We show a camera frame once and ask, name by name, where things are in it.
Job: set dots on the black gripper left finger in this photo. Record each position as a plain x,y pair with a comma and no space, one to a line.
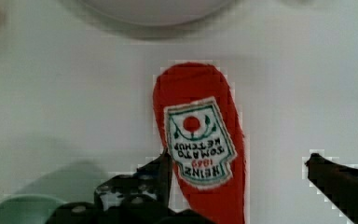
140,198

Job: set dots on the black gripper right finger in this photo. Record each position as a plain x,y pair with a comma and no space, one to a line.
339,183

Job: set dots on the red plush ketchup bottle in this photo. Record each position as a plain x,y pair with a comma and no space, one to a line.
199,126

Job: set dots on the green measuring cup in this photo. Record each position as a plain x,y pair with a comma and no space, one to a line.
28,209

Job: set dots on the grey round plate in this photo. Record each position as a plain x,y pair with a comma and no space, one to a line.
156,12

